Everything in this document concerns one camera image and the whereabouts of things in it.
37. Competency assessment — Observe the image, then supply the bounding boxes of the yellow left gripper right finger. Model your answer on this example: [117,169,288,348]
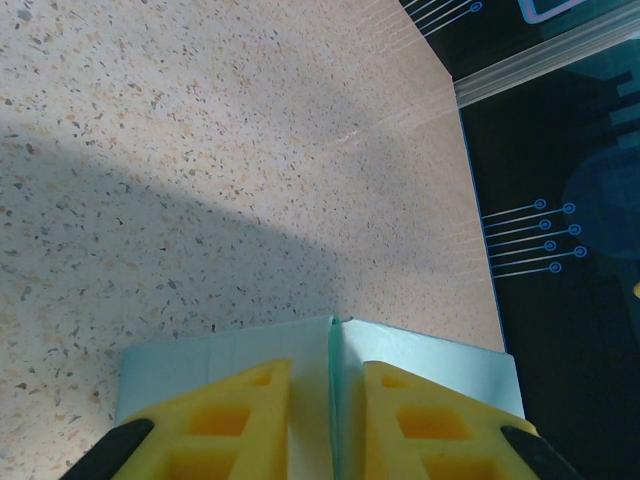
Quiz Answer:
[362,359,586,480]

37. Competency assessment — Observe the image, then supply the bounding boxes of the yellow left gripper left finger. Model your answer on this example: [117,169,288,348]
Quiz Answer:
[62,356,295,480]

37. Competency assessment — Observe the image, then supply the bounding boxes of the light blue paper box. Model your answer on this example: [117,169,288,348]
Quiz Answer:
[115,313,527,480]

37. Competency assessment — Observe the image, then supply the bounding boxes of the blue table edge strip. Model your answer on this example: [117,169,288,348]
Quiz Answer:
[455,104,507,352]

